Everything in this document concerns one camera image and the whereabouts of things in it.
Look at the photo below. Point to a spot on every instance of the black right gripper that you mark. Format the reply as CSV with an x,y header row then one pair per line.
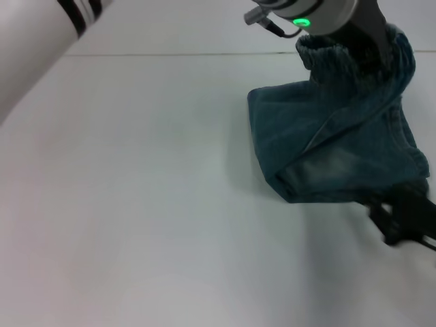
x,y
415,211

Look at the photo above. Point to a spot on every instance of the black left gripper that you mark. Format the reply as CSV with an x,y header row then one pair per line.
x,y
371,24

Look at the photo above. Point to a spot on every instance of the blue denim shorts with print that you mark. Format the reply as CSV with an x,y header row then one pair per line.
x,y
323,136

